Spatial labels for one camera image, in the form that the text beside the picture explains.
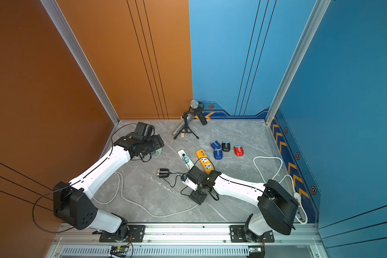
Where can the black tripod stand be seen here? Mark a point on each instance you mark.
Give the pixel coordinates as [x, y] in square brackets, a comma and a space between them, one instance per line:
[187, 129]

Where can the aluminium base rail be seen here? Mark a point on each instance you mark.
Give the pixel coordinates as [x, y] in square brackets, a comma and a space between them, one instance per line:
[188, 240]

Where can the yellow power strip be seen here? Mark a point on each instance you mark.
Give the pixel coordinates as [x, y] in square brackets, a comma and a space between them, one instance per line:
[206, 163]

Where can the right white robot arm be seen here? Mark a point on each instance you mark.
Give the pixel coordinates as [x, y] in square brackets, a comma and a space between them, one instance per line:
[277, 207]

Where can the teal charger white strip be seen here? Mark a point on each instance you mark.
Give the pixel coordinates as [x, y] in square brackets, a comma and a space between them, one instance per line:
[186, 159]

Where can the black cable black shaver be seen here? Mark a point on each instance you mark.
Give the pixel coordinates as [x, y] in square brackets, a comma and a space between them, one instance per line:
[178, 178]

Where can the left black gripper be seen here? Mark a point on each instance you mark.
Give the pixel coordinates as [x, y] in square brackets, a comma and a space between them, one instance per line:
[158, 141]

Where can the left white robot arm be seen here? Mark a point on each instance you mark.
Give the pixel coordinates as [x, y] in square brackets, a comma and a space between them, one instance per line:
[72, 201]

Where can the white power strip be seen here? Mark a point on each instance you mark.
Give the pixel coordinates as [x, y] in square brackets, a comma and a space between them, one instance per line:
[190, 164]

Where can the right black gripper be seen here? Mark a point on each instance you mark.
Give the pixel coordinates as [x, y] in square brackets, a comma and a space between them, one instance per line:
[196, 198]

